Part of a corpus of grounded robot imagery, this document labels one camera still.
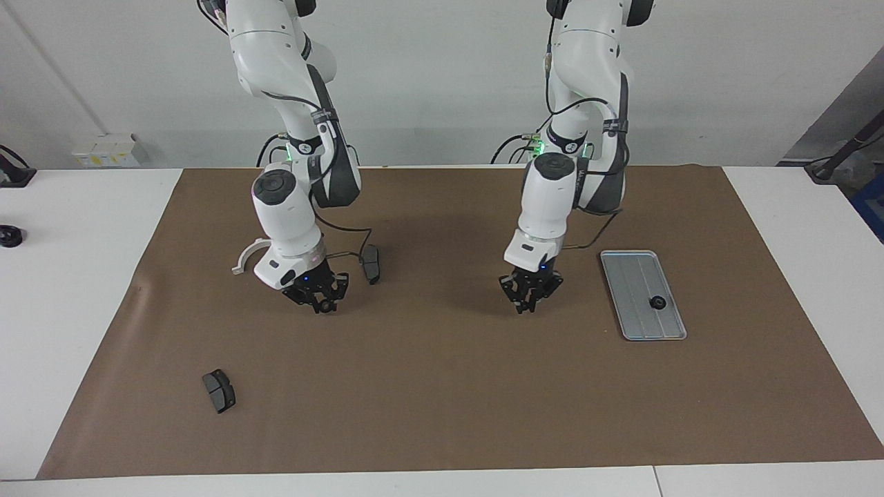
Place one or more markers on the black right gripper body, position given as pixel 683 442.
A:
pixel 314 283

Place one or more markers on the silver metal tray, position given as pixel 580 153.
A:
pixel 635 283

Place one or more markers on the large black bearing gear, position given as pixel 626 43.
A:
pixel 657 302

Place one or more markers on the blue crate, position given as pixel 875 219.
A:
pixel 871 207

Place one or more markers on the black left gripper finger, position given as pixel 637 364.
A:
pixel 521 302
pixel 537 298

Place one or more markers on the white wall socket box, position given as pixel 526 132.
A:
pixel 107 150

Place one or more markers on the black stand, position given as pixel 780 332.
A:
pixel 839 153

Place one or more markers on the long grey brake pad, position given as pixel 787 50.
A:
pixel 373 266

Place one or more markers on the white semicircular plastic bracket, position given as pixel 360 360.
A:
pixel 243 259

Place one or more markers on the brown paper table mat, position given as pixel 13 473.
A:
pixel 449 379

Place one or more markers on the short stacked grey brake pad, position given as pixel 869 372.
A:
pixel 219 391

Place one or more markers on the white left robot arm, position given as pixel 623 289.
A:
pixel 552 200

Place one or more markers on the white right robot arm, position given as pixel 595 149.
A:
pixel 286 207

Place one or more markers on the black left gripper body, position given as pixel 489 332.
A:
pixel 530 281

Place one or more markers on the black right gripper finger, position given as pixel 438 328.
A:
pixel 314 304
pixel 333 298

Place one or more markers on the black table clamp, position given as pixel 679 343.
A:
pixel 17 176

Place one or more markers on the black round knob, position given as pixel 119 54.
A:
pixel 10 237

